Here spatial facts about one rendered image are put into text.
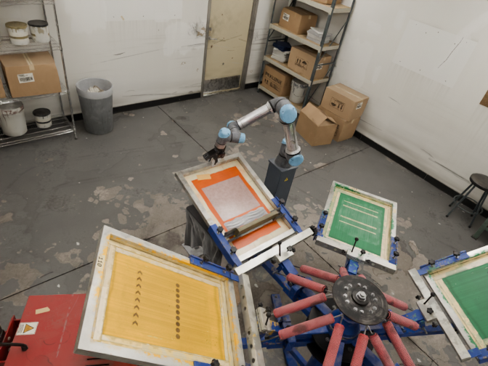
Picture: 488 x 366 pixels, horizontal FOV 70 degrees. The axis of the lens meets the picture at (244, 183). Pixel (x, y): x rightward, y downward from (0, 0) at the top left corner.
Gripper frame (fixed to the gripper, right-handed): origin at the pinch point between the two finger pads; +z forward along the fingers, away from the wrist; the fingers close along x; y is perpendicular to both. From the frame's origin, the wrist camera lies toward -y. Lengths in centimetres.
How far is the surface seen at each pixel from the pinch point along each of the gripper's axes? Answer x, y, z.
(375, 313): -143, 0, -45
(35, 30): 273, -44, 63
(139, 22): 302, 94, 78
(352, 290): -128, 0, -41
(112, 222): 59, -45, 147
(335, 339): -141, -24, -35
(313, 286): -115, -8, -26
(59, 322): -61, -127, -1
